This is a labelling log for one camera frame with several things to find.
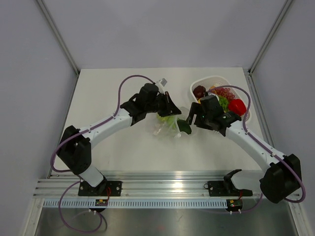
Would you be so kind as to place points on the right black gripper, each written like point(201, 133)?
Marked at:
point(195, 108)

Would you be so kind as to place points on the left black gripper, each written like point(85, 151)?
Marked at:
point(170, 108)

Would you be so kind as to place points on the light green cabbage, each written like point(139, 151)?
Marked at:
point(169, 120)

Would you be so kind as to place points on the clear zip top bag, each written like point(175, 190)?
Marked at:
point(171, 126)

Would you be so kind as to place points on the dark green avocado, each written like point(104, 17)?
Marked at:
point(184, 126)

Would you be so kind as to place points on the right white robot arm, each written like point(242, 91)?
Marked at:
point(280, 174)

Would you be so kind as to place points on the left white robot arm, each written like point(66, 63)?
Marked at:
point(76, 145)

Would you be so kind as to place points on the dark red apple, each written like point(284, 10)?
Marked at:
point(199, 92)

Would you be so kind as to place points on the white perforated plastic basket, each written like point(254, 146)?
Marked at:
point(214, 82)

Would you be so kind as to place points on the red bell pepper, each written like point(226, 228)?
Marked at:
point(237, 106)

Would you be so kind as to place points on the right small circuit board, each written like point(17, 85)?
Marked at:
point(234, 204)

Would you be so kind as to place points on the small circuit board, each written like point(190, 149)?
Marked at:
point(234, 204)
point(101, 202)

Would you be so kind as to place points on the left small circuit board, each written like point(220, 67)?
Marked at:
point(101, 202)

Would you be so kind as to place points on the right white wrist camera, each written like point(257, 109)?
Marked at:
point(213, 94)

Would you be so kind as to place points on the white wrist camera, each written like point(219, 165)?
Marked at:
point(213, 94)
point(162, 82)

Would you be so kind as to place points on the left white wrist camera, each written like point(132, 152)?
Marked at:
point(162, 82)

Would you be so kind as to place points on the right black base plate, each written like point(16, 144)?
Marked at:
point(217, 188)

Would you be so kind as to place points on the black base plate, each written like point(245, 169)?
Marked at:
point(217, 188)
point(104, 189)

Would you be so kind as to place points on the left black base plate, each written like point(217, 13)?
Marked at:
point(104, 189)

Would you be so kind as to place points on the aluminium mounting rail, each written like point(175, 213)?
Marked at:
point(139, 185)

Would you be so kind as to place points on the white slotted cable duct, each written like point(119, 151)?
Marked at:
point(139, 203)

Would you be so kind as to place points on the right aluminium frame post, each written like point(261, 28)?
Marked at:
point(270, 35)

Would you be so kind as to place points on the aluminium frame post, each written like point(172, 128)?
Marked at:
point(270, 35)
point(56, 33)

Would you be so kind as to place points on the left aluminium frame post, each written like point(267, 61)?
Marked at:
point(56, 33)

